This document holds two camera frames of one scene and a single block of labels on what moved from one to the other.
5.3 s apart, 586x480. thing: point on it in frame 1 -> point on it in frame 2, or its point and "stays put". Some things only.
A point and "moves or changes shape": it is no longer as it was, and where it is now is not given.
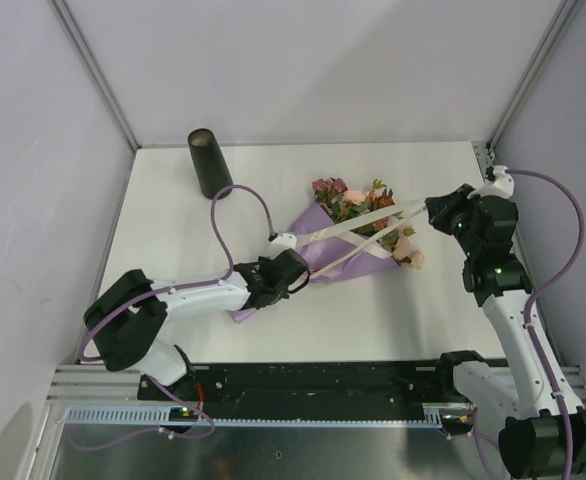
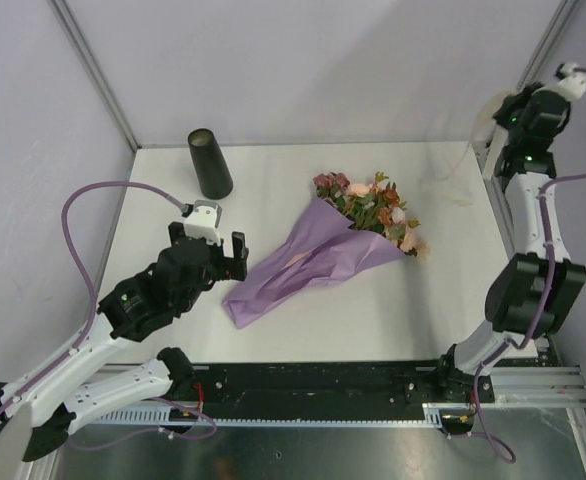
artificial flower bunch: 344,204 moves or changes shape
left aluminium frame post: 78,42 stays put
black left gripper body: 278,293 -> 213,271
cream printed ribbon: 362,246 -> 483,125
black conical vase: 210,167 stays put
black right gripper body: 462,213 -> 508,114
